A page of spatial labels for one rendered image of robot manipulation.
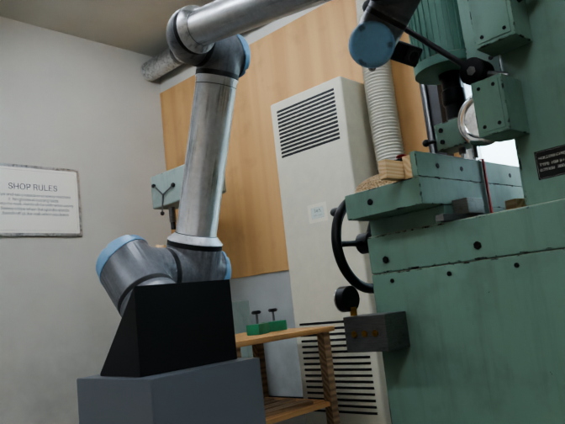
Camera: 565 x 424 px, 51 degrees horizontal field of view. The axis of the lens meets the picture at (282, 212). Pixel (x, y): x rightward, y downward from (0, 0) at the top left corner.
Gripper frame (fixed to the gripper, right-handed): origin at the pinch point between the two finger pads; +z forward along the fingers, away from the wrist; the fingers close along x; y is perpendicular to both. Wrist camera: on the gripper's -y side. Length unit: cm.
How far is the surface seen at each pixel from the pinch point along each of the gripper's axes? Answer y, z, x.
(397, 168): -13.2, -34.7, 21.1
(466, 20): -15.7, -6.2, -11.8
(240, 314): 17, 156, 186
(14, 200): 175, 155, 177
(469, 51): -19.3, -9.3, -5.7
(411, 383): -36, -43, 63
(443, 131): -22.3, -7.3, 14.1
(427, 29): -8.4, -1.8, -6.8
